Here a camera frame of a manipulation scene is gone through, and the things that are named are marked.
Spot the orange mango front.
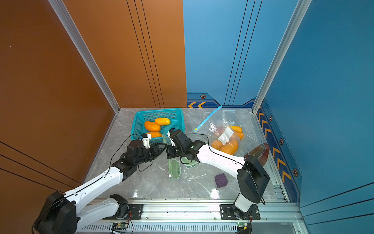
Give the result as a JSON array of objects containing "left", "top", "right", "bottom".
[{"left": 148, "top": 132, "right": 162, "bottom": 138}]

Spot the clear zip-top bag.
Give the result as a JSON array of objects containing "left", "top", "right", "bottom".
[
  {"left": 223, "top": 109, "right": 257, "bottom": 139},
  {"left": 193, "top": 108, "right": 261, "bottom": 157}
]

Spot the large orange mango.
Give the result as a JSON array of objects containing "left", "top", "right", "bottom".
[{"left": 230, "top": 126, "right": 243, "bottom": 133}]

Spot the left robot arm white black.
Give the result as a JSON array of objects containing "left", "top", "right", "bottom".
[{"left": 31, "top": 138, "right": 173, "bottom": 234}]

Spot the clear bags stack green print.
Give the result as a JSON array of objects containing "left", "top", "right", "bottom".
[{"left": 162, "top": 137, "right": 211, "bottom": 183}]

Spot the yellow orange mango back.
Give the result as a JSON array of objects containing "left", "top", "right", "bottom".
[{"left": 154, "top": 118, "right": 171, "bottom": 126}]

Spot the red pink mango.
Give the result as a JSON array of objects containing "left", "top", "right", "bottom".
[{"left": 216, "top": 126, "right": 225, "bottom": 135}]

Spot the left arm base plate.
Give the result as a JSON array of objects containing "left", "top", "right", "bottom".
[{"left": 111, "top": 204, "right": 143, "bottom": 220}]

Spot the aluminium rail front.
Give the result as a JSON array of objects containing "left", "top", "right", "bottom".
[{"left": 59, "top": 201, "right": 304, "bottom": 224}]

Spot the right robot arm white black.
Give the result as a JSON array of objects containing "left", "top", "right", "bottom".
[{"left": 167, "top": 129, "right": 270, "bottom": 220}]

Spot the purple cube box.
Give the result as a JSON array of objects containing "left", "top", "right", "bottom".
[{"left": 214, "top": 174, "right": 228, "bottom": 188}]

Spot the dark red box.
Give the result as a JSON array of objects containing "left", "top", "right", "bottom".
[{"left": 244, "top": 143, "right": 270, "bottom": 166}]

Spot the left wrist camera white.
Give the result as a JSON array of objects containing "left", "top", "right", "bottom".
[{"left": 141, "top": 134, "right": 152, "bottom": 149}]

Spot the teal plastic basket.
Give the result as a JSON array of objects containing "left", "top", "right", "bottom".
[{"left": 131, "top": 108, "right": 185, "bottom": 143}]

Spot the orange mango later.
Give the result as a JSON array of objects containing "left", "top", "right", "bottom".
[{"left": 220, "top": 139, "right": 239, "bottom": 155}]

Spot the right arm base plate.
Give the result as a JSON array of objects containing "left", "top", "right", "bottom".
[{"left": 219, "top": 204, "right": 261, "bottom": 221}]

